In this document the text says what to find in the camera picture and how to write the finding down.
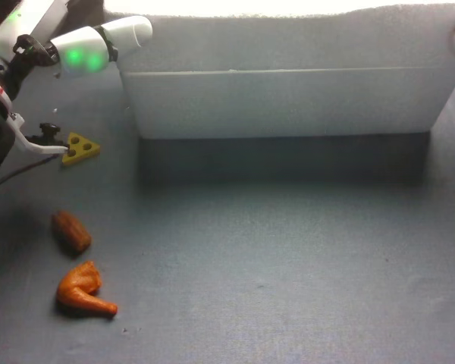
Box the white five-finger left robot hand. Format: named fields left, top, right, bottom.
left=0, top=0, right=154, bottom=103

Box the white styrofoam lid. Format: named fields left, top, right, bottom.
left=102, top=0, right=455, bottom=75

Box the yellow triangle block with holes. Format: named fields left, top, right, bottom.
left=61, top=131, right=101, bottom=167

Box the brown ridged toy food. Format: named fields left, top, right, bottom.
left=52, top=210, right=93, bottom=253

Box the orange toy chicken leg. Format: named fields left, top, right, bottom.
left=56, top=260, right=119, bottom=321

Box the grey table cloth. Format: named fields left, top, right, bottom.
left=0, top=22, right=455, bottom=364

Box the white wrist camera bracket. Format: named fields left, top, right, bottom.
left=0, top=55, right=68, bottom=183

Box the thin dark cable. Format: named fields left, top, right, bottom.
left=0, top=157, right=58, bottom=196

